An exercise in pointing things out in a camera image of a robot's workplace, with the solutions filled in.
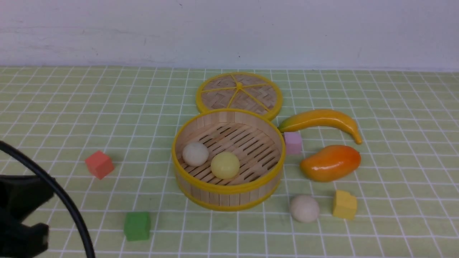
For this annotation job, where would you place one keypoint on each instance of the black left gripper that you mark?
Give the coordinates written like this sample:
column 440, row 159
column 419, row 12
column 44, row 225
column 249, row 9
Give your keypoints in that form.
column 20, row 196

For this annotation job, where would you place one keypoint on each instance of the white bun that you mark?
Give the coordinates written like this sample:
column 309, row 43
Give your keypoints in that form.
column 304, row 209
column 195, row 154

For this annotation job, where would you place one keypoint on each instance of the yellow bun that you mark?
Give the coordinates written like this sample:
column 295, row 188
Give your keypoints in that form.
column 225, row 165

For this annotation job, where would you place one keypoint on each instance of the bamboo steamer tray yellow rim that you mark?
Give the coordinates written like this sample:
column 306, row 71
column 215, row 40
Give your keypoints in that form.
column 257, row 143

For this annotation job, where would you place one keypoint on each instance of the woven bamboo steamer lid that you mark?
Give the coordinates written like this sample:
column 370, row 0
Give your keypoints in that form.
column 240, row 90

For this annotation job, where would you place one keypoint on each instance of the red foam cube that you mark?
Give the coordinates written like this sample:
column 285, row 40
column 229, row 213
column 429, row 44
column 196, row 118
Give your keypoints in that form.
column 99, row 164

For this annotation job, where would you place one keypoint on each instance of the green checkered tablecloth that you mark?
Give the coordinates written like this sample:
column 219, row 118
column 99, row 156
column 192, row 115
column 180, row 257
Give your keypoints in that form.
column 406, row 185

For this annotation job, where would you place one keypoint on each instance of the green foam cube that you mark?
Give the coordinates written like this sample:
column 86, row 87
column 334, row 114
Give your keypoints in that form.
column 137, row 226

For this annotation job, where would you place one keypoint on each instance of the pink foam cube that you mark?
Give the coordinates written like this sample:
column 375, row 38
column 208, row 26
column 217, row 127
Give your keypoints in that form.
column 293, row 143

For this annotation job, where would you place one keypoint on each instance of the yellow toy banana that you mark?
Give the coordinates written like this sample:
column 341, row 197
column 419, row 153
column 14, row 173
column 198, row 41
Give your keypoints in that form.
column 322, row 118

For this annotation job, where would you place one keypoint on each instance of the orange toy mango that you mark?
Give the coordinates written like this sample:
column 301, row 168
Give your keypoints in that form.
column 331, row 163

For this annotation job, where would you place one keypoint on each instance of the yellow foam block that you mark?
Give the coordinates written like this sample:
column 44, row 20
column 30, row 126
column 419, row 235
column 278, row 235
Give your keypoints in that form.
column 345, row 205

